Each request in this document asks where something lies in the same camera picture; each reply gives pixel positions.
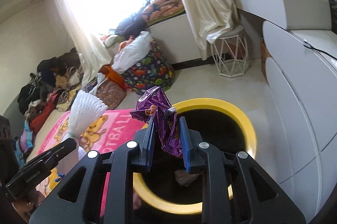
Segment purple foil snack wrapper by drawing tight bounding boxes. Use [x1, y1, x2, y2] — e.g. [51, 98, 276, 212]
[130, 86, 182, 158]

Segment white foam net sleeve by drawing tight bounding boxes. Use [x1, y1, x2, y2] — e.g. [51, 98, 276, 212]
[62, 89, 109, 143]

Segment yellow rimmed trash bin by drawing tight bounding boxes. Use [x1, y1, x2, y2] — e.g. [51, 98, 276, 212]
[133, 98, 257, 217]

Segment left hand painted nails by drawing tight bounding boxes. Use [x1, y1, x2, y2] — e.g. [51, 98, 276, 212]
[11, 191, 45, 223]

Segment pink cartoon bear blanket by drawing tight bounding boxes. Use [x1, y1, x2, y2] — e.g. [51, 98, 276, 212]
[26, 108, 148, 198]

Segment brown patterned fabric bag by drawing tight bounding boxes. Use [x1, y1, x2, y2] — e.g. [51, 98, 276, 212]
[96, 79, 127, 110]

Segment dinosaur print fabric hamper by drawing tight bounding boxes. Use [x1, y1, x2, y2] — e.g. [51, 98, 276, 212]
[121, 41, 174, 96]

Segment orange bag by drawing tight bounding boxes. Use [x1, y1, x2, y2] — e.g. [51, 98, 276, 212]
[99, 65, 126, 90]

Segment white plastic bag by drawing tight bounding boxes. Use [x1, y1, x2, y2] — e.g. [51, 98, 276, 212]
[111, 31, 153, 74]

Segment left cream curtain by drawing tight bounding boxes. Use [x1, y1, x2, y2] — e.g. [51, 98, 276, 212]
[54, 0, 112, 86]

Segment pile of dark clothes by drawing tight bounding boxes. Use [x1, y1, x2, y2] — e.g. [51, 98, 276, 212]
[14, 48, 83, 165]

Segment dark jacket on sill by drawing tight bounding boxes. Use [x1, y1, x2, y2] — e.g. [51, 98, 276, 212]
[115, 14, 147, 40]

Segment orange navy star quilt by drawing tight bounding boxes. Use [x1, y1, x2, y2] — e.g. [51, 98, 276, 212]
[141, 0, 185, 25]

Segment white curved vanity desk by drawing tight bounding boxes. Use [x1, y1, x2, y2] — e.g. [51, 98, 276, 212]
[235, 0, 336, 223]

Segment white wire frame stool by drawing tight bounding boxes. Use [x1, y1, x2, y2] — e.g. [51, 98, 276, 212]
[210, 25, 249, 78]

